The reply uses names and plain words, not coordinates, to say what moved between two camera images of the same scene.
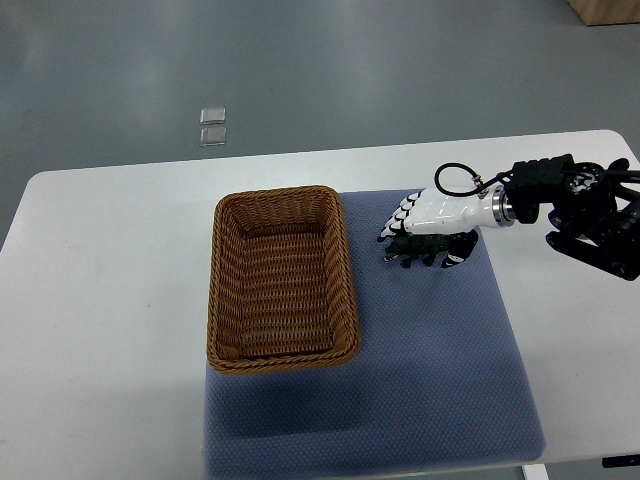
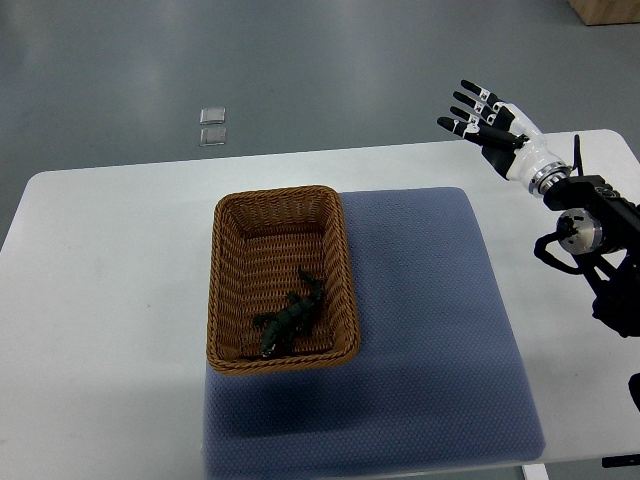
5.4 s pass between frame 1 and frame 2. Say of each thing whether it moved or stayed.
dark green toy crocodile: moved
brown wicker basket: stayed
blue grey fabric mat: stayed
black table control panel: stayed
